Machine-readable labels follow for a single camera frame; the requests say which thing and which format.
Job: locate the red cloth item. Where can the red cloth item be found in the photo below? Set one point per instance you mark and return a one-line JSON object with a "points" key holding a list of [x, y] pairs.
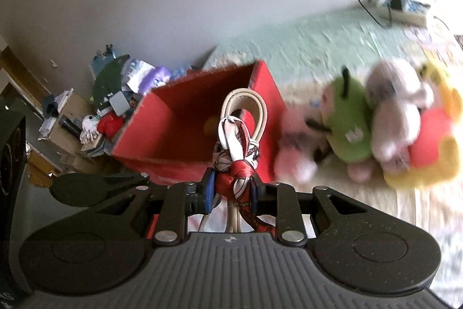
{"points": [[110, 124]]}

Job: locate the yellow plush toy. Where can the yellow plush toy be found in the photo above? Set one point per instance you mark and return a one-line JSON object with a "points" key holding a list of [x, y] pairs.
{"points": [[436, 155]]}

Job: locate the red cardboard box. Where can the red cardboard box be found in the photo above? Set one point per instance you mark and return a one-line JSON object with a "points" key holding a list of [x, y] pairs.
{"points": [[172, 132]]}

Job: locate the pink plush toy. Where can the pink plush toy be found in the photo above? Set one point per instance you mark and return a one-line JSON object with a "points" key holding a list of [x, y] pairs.
{"points": [[302, 148]]}

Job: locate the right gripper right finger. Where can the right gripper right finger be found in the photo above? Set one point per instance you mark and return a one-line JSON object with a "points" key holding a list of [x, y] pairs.
{"points": [[265, 198]]}

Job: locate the purple white package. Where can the purple white package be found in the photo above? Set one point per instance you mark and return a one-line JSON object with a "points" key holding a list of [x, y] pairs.
{"points": [[141, 77]]}

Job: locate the white power strip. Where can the white power strip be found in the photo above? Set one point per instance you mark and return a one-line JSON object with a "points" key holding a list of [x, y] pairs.
{"points": [[413, 12]]}

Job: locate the dark green cloth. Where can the dark green cloth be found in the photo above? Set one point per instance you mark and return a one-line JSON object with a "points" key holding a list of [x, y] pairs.
{"points": [[109, 80]]}

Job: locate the white small toy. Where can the white small toy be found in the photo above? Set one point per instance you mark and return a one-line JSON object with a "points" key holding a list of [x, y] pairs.
{"points": [[89, 131]]}

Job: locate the grey square card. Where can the grey square card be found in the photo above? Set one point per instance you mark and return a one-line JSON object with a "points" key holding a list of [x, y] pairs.
{"points": [[119, 103]]}

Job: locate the red white silk scarf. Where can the red white silk scarf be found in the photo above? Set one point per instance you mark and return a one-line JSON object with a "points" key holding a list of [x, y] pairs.
{"points": [[236, 160]]}

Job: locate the white plush toy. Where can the white plush toy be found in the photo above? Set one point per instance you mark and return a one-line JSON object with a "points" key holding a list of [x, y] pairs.
{"points": [[396, 95]]}

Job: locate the light green bedsheet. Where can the light green bedsheet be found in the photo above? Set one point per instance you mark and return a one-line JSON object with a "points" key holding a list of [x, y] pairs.
{"points": [[304, 55]]}

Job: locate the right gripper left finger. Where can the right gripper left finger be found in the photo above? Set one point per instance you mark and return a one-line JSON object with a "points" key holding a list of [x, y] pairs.
{"points": [[200, 195]]}

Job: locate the blue bottle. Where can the blue bottle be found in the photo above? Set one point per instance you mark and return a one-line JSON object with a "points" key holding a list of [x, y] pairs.
{"points": [[101, 59]]}

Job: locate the green plush toy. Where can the green plush toy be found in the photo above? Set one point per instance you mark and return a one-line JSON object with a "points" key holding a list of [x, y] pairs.
{"points": [[347, 117]]}

